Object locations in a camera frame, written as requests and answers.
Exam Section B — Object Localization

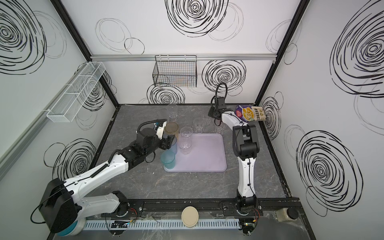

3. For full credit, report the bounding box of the blue plastic cup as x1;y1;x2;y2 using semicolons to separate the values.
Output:
170;138;178;155

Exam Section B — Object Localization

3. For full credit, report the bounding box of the yellow plastic cup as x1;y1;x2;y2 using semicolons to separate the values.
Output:
165;122;179;138

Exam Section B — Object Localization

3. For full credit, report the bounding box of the teal plastic cup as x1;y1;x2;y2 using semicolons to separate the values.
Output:
161;150;176;170

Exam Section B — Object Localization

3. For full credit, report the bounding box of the beige round lid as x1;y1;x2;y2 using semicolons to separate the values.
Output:
181;206;199;228

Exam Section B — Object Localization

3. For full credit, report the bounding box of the black mounting rail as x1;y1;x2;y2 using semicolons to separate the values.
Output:
128;198;303;217

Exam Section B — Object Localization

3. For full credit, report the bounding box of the white cable duct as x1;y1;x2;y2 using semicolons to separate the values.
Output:
83;219;241;231

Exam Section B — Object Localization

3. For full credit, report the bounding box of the white wire shelf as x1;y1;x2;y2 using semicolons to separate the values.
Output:
47;62;106;123

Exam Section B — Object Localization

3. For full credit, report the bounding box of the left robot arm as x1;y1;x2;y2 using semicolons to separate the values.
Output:
36;119;175;236

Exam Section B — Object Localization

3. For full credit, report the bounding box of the clear faceted glass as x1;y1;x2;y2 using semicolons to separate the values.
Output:
178;138;192;155

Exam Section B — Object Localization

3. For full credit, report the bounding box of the snack bag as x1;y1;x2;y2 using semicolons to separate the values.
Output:
235;105;266;122

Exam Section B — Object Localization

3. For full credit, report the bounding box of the lilac plastic tray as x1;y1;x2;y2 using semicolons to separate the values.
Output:
164;134;227;172

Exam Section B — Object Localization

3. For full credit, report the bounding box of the black wire basket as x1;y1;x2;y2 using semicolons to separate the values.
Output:
152;55;198;88

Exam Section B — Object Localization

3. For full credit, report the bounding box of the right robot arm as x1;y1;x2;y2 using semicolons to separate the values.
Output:
208;96;260;215

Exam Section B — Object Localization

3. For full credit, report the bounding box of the jar with black lid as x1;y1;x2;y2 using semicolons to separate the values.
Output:
275;208;299;222

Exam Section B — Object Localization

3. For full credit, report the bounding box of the clear glass back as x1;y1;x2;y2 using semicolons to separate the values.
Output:
167;104;178;119

